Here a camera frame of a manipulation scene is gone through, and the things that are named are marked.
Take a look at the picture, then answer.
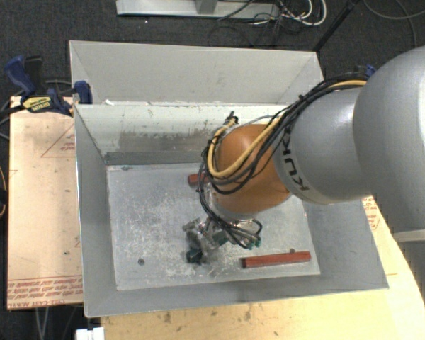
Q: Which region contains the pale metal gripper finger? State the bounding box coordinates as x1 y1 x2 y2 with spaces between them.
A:
197 237 217 260
182 220 204 241

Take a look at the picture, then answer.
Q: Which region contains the dark green flat block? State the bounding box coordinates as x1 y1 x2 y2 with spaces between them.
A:
185 239 204 264

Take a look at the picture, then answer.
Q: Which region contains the grey metal bin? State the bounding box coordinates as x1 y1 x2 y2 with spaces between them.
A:
69 40 390 319

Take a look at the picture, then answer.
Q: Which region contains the brown cardboard board, red print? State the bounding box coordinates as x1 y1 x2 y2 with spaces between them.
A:
6 96 400 311

